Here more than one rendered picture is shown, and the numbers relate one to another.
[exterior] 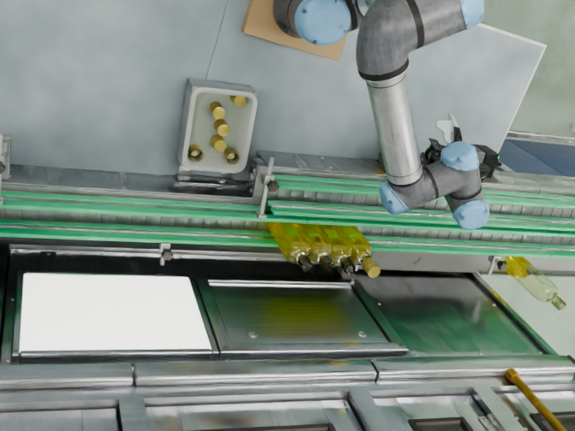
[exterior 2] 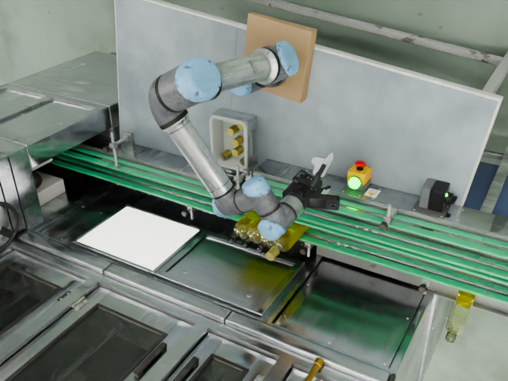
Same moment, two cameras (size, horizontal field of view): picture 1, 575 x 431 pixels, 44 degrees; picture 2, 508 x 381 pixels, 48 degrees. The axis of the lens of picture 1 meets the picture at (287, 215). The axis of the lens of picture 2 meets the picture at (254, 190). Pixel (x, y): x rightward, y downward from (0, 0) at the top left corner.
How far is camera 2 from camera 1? 1.65 m
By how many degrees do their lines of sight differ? 47
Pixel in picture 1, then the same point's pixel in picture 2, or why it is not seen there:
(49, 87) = not seen: hidden behind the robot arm
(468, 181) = (255, 205)
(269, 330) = (198, 272)
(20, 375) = (64, 252)
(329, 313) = (249, 276)
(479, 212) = (266, 228)
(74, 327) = (111, 238)
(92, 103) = not seen: hidden behind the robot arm
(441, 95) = (400, 135)
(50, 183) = (150, 161)
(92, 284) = (147, 220)
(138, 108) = (199, 123)
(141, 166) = not seen: hidden behind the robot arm
